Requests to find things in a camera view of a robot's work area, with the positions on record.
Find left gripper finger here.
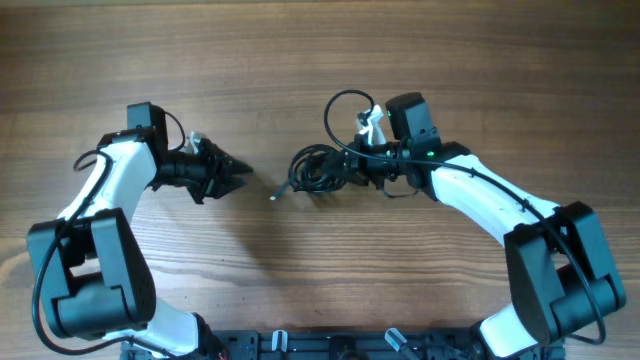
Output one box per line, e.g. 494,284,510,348
209,143,253,176
207,177,246,199

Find black micro USB cable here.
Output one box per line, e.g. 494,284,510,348
269,177,296,202

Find black USB cable blue plug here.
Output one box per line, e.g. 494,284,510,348
286,144,358,193

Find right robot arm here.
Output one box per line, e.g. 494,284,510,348
343,92,626,359

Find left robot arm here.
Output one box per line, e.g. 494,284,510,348
26,102,253,359

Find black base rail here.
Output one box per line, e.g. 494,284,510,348
199,327,566,360

